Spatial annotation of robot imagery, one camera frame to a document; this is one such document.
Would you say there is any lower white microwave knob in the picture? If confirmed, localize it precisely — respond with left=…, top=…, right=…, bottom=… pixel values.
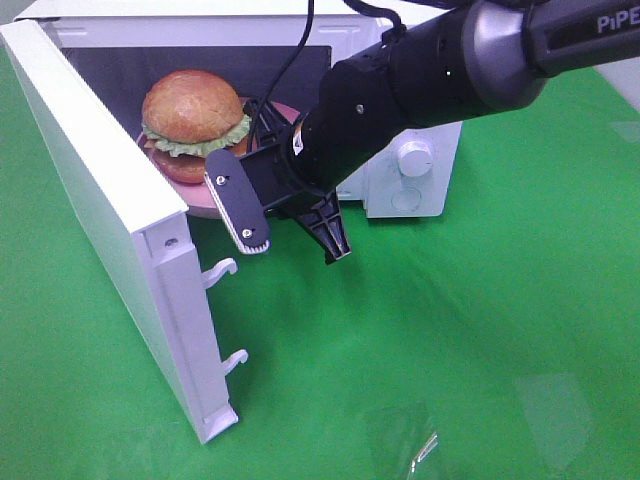
left=397, top=141, right=433, bottom=178

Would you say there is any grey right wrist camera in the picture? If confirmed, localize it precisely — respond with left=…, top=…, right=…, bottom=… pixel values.
left=204, top=149, right=270, bottom=255

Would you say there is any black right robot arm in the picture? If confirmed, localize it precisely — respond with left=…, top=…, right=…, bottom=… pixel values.
left=226, top=1, right=639, bottom=262

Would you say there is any round microwave door button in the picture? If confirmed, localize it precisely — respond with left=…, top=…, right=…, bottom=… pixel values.
left=391, top=188, right=422, bottom=212

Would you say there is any clear plastic tape piece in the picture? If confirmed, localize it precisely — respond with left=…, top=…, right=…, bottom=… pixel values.
left=406, top=433, right=440, bottom=479

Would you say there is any white microwave door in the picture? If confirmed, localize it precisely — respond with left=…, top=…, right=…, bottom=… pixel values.
left=1, top=20, right=248, bottom=442

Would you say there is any white microwave oven body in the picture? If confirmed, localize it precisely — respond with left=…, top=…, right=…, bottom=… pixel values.
left=19, top=1, right=461, bottom=218

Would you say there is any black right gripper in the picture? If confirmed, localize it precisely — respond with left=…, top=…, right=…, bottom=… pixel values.
left=240, top=100, right=351, bottom=265

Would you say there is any burger with lettuce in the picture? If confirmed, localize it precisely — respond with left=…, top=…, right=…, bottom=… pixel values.
left=142, top=69, right=251, bottom=185

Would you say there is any pink round plate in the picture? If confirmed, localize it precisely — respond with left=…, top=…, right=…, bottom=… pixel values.
left=135, top=97, right=301, bottom=221

